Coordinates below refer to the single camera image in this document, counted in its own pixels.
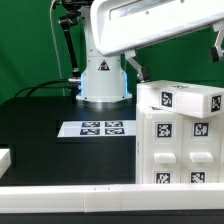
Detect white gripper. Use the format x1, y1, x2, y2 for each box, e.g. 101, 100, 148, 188
90, 0, 224, 82

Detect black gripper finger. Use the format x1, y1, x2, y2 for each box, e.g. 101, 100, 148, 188
210, 21, 224, 63

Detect white cabinet top box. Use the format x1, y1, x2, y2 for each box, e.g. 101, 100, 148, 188
137, 80, 224, 118

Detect white cabinet door panel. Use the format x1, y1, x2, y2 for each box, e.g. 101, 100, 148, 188
142, 107, 183, 184
181, 115, 223, 183

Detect white cabinet body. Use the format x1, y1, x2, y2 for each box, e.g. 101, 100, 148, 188
136, 105, 224, 184

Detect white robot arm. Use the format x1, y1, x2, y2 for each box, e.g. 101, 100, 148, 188
78, 0, 224, 103

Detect white marker base plate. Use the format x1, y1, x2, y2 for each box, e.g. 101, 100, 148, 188
58, 120, 136, 138

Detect black cables on table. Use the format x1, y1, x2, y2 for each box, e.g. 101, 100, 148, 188
13, 78, 83, 98

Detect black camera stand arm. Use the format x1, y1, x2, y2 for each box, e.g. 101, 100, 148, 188
54, 0, 108, 104

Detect white camera cable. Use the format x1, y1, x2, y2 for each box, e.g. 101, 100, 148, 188
49, 0, 66, 97

